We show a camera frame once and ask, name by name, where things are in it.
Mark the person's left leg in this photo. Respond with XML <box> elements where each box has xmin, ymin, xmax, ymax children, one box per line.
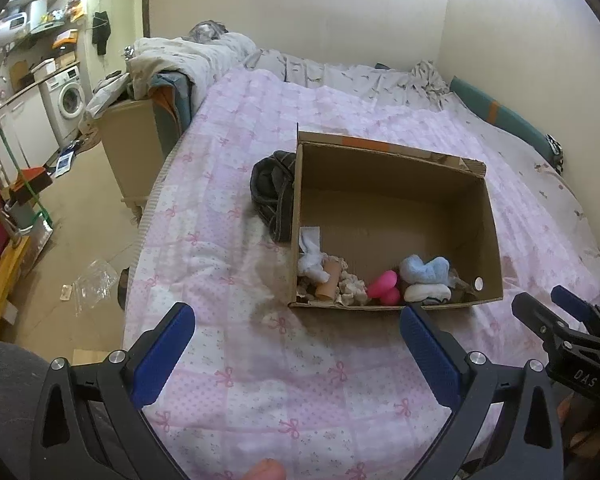
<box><xmin>0</xmin><ymin>341</ymin><xmax>56</xmax><ymax>480</ymax></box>

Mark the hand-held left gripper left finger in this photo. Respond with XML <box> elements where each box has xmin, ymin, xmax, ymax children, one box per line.
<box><xmin>30</xmin><ymin>302</ymin><xmax>197</xmax><ymax>480</ymax></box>

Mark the blue orange blanket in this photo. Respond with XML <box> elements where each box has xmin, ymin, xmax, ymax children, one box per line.
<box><xmin>150</xmin><ymin>72</ymin><xmax>197</xmax><ymax>133</ymax></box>

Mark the grey bundle of cloth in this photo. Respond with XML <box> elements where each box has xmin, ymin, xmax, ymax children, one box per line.
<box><xmin>187</xmin><ymin>21</ymin><xmax>229</xmax><ymax>43</ymax></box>

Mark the wooden bedside cabinet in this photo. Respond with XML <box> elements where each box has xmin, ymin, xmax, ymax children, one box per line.
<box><xmin>94</xmin><ymin>99</ymin><xmax>168</xmax><ymax>208</ymax></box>

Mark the pink bow-print bedsheet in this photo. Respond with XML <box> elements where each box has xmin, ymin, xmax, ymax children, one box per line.
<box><xmin>122</xmin><ymin>67</ymin><xmax>600</xmax><ymax>480</ymax></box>

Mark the white washing machine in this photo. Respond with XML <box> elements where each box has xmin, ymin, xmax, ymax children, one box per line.
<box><xmin>39</xmin><ymin>64</ymin><xmax>88</xmax><ymax>147</ymax></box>

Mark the person's right hand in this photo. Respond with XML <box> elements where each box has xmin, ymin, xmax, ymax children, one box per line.
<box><xmin>557</xmin><ymin>394</ymin><xmax>600</xmax><ymax>453</ymax></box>

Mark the clear plastic bag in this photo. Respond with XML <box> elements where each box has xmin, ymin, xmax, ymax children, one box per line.
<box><xmin>72</xmin><ymin>259</ymin><xmax>121</xmax><ymax>317</ymax></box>

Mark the white microwave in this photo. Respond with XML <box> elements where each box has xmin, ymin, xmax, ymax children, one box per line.
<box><xmin>0</xmin><ymin>12</ymin><xmax>30</xmax><ymax>46</ymax></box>

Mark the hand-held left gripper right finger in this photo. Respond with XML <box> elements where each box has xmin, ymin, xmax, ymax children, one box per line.
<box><xmin>399</xmin><ymin>304</ymin><xmax>566</xmax><ymax>480</ymax></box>

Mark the teal bolster pillow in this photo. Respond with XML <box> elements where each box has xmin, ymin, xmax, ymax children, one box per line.
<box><xmin>449</xmin><ymin>76</ymin><xmax>565</xmax><ymax>173</ymax></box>

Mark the dark grey garment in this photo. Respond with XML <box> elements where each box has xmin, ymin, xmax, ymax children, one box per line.
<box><xmin>250</xmin><ymin>150</ymin><xmax>297</xmax><ymax>243</ymax></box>

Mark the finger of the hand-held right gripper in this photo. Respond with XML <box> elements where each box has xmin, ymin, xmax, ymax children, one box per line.
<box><xmin>511</xmin><ymin>292</ymin><xmax>571</xmax><ymax>361</ymax></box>
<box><xmin>551</xmin><ymin>285</ymin><xmax>600</xmax><ymax>346</ymax></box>

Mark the green-handled mop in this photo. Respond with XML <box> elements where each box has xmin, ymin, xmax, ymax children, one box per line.
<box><xmin>0</xmin><ymin>67</ymin><xmax>53</xmax><ymax>231</ymax></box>

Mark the white kitchen counter cabinet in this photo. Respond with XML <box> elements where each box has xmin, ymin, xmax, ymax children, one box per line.
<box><xmin>0</xmin><ymin>80</ymin><xmax>63</xmax><ymax>181</ymax></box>

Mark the white crumpled duvet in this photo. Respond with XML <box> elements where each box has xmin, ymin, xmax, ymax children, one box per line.
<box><xmin>127</xmin><ymin>32</ymin><xmax>258</xmax><ymax>103</ymax></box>

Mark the white water heater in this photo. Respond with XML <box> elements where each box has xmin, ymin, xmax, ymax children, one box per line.
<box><xmin>27</xmin><ymin>0</ymin><xmax>48</xmax><ymax>31</ymax></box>

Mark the white floral bedsheet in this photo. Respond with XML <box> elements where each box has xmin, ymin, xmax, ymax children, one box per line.
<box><xmin>242</xmin><ymin>49</ymin><xmax>453</xmax><ymax>111</ymax></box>

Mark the person's left hand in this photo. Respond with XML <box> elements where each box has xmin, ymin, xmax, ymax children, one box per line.
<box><xmin>242</xmin><ymin>459</ymin><xmax>287</xmax><ymax>480</ymax></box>

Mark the tan fabric roll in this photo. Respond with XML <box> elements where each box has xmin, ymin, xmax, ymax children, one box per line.
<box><xmin>316</xmin><ymin>260</ymin><xmax>343</xmax><ymax>302</ymax></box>

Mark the light grey cloth pile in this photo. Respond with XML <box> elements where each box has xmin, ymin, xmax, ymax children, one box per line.
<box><xmin>82</xmin><ymin>72</ymin><xmax>153</xmax><ymax>121</ymax></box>

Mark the black hanging garment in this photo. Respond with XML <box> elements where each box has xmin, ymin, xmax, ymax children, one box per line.
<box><xmin>91</xmin><ymin>11</ymin><xmax>112</xmax><ymax>56</ymax></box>

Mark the light blue fluffy sock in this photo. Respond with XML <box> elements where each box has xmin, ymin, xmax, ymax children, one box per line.
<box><xmin>399</xmin><ymin>255</ymin><xmax>452</xmax><ymax>288</ymax></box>

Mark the white sock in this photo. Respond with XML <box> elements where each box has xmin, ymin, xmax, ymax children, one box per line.
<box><xmin>404</xmin><ymin>282</ymin><xmax>453</xmax><ymax>306</ymax></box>

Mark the orange dustpan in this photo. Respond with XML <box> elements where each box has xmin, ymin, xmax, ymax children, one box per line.
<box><xmin>9</xmin><ymin>164</ymin><xmax>51</xmax><ymax>196</ymax></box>

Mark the yellow wooden frame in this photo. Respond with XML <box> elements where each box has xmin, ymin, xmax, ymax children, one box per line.
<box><xmin>0</xmin><ymin>200</ymin><xmax>33</xmax><ymax>343</ymax></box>

